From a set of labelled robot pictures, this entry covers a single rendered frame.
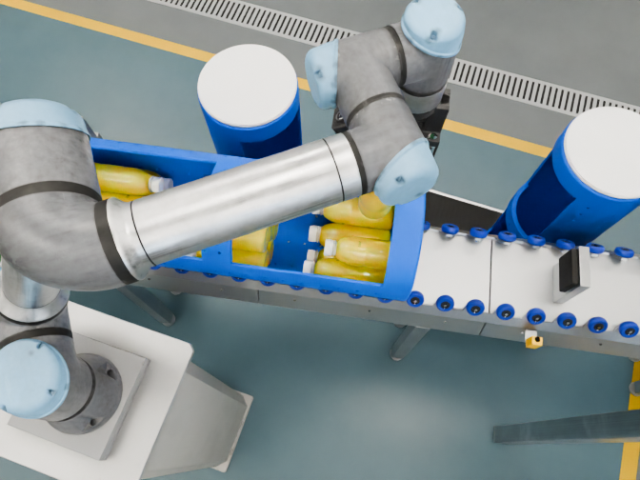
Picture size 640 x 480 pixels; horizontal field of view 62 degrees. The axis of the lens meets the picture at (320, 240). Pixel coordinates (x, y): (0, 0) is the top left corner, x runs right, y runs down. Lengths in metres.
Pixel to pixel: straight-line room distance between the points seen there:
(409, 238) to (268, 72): 0.69
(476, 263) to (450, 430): 1.01
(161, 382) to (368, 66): 0.78
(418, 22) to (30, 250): 0.49
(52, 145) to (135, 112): 2.25
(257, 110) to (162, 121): 1.37
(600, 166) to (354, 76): 1.04
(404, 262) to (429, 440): 1.27
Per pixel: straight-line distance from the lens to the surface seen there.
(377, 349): 2.31
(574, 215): 1.67
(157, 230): 0.58
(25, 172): 0.64
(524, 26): 3.29
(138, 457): 1.17
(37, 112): 0.69
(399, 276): 1.16
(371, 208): 1.07
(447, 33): 0.67
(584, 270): 1.39
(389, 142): 0.59
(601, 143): 1.62
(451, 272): 1.45
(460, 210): 2.40
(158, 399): 1.17
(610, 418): 1.51
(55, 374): 0.97
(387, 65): 0.67
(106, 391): 1.11
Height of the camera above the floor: 2.27
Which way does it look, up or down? 69 degrees down
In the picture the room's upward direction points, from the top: straight up
